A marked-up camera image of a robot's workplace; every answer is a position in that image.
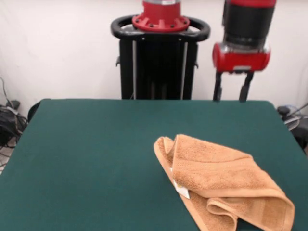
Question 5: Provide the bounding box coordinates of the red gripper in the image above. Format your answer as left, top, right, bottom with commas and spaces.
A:
212, 42, 271, 103

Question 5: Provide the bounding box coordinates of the orange terry towel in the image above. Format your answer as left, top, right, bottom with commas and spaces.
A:
153, 134, 295, 231

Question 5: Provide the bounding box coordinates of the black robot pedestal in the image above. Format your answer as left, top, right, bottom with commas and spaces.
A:
110, 14, 211, 101

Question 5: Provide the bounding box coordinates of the grey round pedestal foot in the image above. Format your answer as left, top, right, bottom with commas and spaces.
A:
283, 115, 301, 131

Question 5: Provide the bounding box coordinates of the black cable bundle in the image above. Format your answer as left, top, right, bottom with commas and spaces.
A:
0, 77, 28, 149

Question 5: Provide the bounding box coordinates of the dark green table cloth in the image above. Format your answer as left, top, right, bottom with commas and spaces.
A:
0, 98, 308, 231

